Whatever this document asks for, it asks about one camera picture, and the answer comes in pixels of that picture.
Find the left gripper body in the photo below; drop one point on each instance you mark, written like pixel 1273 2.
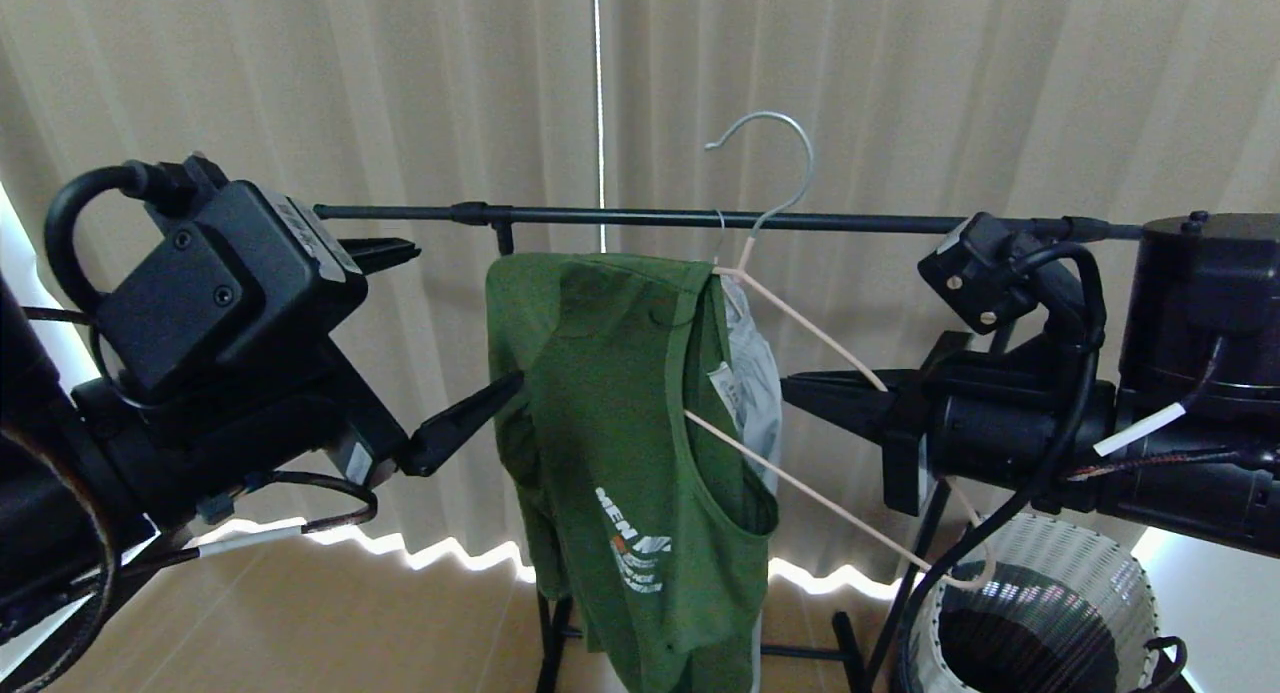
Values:
pixel 250 443

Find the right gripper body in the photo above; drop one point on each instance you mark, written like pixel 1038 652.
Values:
pixel 1000 433

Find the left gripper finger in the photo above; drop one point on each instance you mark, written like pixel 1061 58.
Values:
pixel 380 253
pixel 460 428

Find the green garment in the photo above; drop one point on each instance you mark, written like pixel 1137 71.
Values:
pixel 620 423

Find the pink clothes hanger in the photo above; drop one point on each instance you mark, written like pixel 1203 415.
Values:
pixel 815 330
pixel 720 223

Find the pale grey shorts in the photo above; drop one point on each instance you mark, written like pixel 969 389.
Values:
pixel 760 393

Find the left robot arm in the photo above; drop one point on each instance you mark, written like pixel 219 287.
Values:
pixel 40 513

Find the white laundry basket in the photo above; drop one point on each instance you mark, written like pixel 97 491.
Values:
pixel 1100 563

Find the black clothes rack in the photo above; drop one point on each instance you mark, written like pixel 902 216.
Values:
pixel 650 216

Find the beige curtain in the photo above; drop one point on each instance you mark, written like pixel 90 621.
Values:
pixel 300 93

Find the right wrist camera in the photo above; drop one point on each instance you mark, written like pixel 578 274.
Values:
pixel 990 273

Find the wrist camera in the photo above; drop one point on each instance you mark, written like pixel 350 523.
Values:
pixel 220 283
pixel 990 273

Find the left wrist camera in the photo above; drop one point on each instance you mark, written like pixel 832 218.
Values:
pixel 220 283

